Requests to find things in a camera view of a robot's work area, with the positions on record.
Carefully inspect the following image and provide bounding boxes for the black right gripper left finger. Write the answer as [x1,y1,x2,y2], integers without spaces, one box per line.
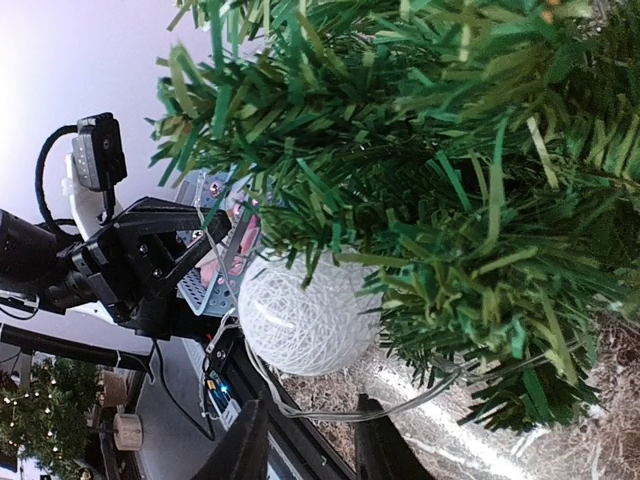
[192,398,269,480]

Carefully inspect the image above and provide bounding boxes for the light blue plastic basket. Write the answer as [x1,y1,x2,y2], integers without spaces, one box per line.
[175,170,261,317]

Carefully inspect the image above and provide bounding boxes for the small green christmas tree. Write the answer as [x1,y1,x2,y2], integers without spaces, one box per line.
[153,1,639,432]

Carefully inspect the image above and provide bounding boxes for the white ball string lights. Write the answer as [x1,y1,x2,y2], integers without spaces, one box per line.
[200,205,481,426]

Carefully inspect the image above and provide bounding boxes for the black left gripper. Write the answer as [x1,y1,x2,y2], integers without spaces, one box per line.
[1,112,231,340]

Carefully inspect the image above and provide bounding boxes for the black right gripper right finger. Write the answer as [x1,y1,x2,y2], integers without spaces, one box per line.
[354,415,434,480]

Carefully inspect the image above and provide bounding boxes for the pink bauble ornaments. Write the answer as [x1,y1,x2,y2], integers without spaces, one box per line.
[196,174,260,287]

